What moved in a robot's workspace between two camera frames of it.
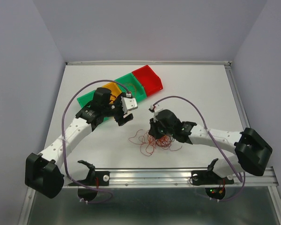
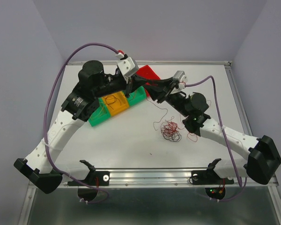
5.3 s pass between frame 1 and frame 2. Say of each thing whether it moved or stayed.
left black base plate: stayed
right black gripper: moved
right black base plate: stayed
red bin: stayed
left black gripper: moved
